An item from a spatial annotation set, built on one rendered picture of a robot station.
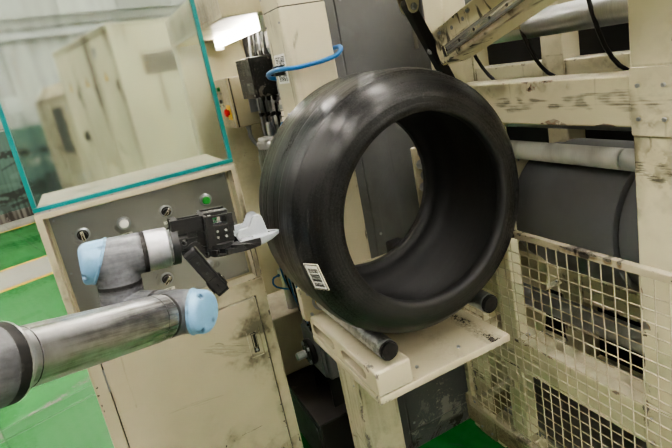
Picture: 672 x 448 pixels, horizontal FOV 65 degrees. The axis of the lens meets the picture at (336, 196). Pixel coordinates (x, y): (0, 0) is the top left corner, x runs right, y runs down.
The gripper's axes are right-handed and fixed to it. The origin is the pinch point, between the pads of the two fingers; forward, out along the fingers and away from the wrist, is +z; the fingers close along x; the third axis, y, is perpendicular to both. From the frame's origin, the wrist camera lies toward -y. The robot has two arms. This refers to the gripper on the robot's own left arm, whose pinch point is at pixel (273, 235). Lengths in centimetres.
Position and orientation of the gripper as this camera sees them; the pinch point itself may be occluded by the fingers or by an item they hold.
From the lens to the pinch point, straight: 107.3
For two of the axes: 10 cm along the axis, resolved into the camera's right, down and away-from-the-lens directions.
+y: -0.8, -9.7, -2.1
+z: 8.9, -1.7, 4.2
